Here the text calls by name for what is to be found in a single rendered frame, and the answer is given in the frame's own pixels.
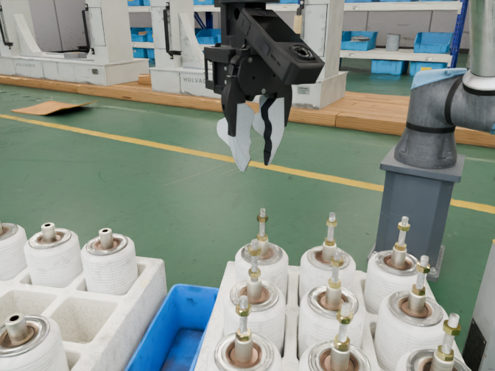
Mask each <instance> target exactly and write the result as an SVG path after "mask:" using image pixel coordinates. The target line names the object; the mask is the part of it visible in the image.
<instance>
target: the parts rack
mask: <svg viewBox="0 0 495 371"><path fill-rule="evenodd" d="M468 1H469V0H460V1H425V2H424V1H420V2H371V3H345V4H344V11H424V10H458V11H457V21H456V25H455V29H454V37H453V41H452V48H451V51H448V52H447V53H446V54H427V53H414V51H413V50H414V49H399V51H398V52H386V51H385V50H386V49H378V48H375V49H371V50H369V51H348V50H340V57H350V58H365V59H381V60H411V61H427V62H442V63H448V68H456V65H457V58H458V54H459V49H460V45H461V44H460V42H461V38H462V34H463V27H464V23H465V19H466V12H467V8H468ZM299 7H300V0H298V3H297V4H266V9H267V10H273V11H274V12H297V8H299ZM128 12H129V13H151V7H150V6H130V7H128ZM197 12H206V26H205V25H204V23H203V22H202V20H201V19H200V17H199V15H198V14H197ZM213 12H220V7H214V5H194V13H195V14H196V15H195V14H194V17H195V19H196V20H197V22H198V24H199V25H200V27H201V28H202V29H204V28H205V29H213ZM196 16H197V17H196ZM197 18H198V19H199V20H200V21H199V20H198V19H197ZM200 22H201V23H200ZM201 24H202V25H203V26H202V25H201ZM203 27H204V28H203ZM199 46H200V48H201V50H202V51H204V46H215V45H203V44H199ZM132 47H136V48H151V49H154V43H148V42H132Z"/></svg>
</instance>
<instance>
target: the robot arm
mask: <svg viewBox="0 0 495 371"><path fill-rule="evenodd" d="M279 3H280V0H214V7H220V21H221V43H215V46H204V65H205V84H206V88H207V89H210V90H213V91H214V93H217V94H219V95H221V105H222V111H223V113H224V116H225V118H223V119H221V120H219V121H218V123H217V133H218V136H219V137H221V139H222V140H223V141H224V142H225V143H226V144H227V145H229V147H230V148H231V152H232V155H233V158H234V161H235V163H236V165H237V166H238V168H239V170H240V171H242V172H245V170H246V168H247V167H248V164H249V162H250V160H251V158H250V150H249V149H250V145H251V139H250V128H251V126H252V125H253V128H254V130H255V131H256V132H257V133H258V134H259V135H261V136H262V137H263V138H264V140H265V145H264V164H265V166H269V165H270V164H271V162H272V159H273V157H274V155H275V153H276V150H277V148H278V146H279V144H280V142H281V139H282V136H283V133H284V128H285V127H286V126H287V122H288V118H289V112H290V109H291V105H292V85H302V84H315V83H316V81H317V78H318V77H319V75H320V73H321V71H322V69H323V67H324V65H325V62H324V61H323V60H322V59H321V58H320V57H319V56H318V55H317V54H316V53H315V52H314V51H313V50H312V49H311V48H310V47H309V46H308V45H307V44H306V43H305V42H304V41H303V40H302V39H301V38H300V37H299V36H298V35H297V34H296V33H295V32H294V31H293V30H292V29H291V28H290V27H289V26H288V25H287V24H286V23H285V22H284V21H283V20H282V19H281V18H280V17H279V16H278V15H277V14H276V13H275V12H274V11H273V10H267V9H266V4H279ZM469 21H470V66H471V69H469V70H468V71H467V69H466V68H442V69H432V70H424V71H419V72H417V73H416V74H415V76H414V77H413V81H412V87H411V88H410V90H411V93H410V102H409V107H408V112H407V121H406V126H405V129H404V132H403V133H402V135H401V137H400V139H399V142H398V143H397V145H396V148H395V151H394V158H395V159H396V160H397V161H399V162H401V163H404V164H406V165H409V166H414V167H418V168H423V169H447V168H451V167H453V166H455V165H456V162H457V147H456V142H455V137H454V132H455V127H456V126H457V127H463V128H467V129H471V130H477V131H481V132H484V133H490V134H491V135H494V134H495V0H469ZM208 59H209V60H212V79H213V81H212V80H208ZM258 95H261V96H260V97H259V112H258V113H256V114H255V112H254V110H253V109H252V108H251V107H249V106H248V105H247V104H246V103H245V100H247V101H250V102H252V101H253V100H254V98H255V96H258Z"/></svg>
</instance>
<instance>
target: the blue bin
mask: <svg viewBox="0 0 495 371"><path fill-rule="evenodd" d="M219 290H220V289H218V288H214V287H207V286H194V285H187V284H175V285H174V286H173V287H172V288H171V289H170V290H169V293H168V295H167V296H166V298H165V300H164V301H163V303H162V305H161V307H160V308H159V310H158V312H157V314H156V315H155V317H154V319H153V321H152V323H151V324H150V326H149V328H148V329H147V332H146V333H145V334H144V337H143V339H142V340H141V342H140V344H139V346H138V347H137V349H136V351H135V353H134V354H133V356H132V358H131V360H130V362H129V363H128V365H127V367H126V368H125V370H124V371H194V369H195V367H196V364H197V360H198V357H199V354H200V350H201V347H202V345H203V340H204V338H205V335H206V331H207V328H208V324H209V321H210V318H211V315H212V311H213V309H214V305H215V302H216V300H217V295H218V293H219Z"/></svg>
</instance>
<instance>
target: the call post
mask: <svg viewBox="0 0 495 371"><path fill-rule="evenodd" d="M461 356H462V358H463V360H464V362H465V364H466V366H467V367H468V368H469V369H470V370H471V371H495V243H492V245H491V250H490V253H489V256H488V261H487V264H486V267H485V271H484V275H483V278H482V282H481V285H480V290H479V293H478V296H477V301H476V304H475V307H474V312H473V314H472V318H471V322H470V325H469V329H468V333H467V337H466V341H465V344H464V347H463V352H462V355H461Z"/></svg>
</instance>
